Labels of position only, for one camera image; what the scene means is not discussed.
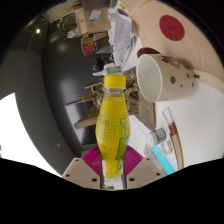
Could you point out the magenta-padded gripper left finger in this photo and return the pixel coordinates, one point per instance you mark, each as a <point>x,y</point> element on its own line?
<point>91,160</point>

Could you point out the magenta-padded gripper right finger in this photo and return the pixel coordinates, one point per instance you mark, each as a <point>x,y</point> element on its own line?
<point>133,160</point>

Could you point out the yellow drink bottle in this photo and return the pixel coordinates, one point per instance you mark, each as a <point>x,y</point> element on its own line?
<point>111,126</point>

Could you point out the small glass jar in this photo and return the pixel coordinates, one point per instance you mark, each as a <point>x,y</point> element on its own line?
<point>156,136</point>

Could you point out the wooden easel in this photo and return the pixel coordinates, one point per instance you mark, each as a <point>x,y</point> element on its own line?
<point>93,87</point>

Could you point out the ceiling lights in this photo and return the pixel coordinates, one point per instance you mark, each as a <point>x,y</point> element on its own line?
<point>20,133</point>

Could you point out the clear spray bottle green label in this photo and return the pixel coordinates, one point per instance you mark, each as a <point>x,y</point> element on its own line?
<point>111,70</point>

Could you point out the red box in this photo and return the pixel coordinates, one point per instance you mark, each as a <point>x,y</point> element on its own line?
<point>87,46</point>

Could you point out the newspaper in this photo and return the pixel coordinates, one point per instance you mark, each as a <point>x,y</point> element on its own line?
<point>121,36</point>

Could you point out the beige canvas cloth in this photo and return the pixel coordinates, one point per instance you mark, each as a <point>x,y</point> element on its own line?
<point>200,50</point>

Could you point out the flat round red coaster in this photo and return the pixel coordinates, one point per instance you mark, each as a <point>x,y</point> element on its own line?
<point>172,28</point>

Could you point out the cardboard box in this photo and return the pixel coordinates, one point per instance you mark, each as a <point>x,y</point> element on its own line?
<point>93,21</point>

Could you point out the small yellow tag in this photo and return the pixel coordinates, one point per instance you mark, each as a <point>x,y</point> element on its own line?
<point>122,6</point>

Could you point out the black wall screen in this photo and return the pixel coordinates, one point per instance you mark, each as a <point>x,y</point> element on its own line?
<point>83,138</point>

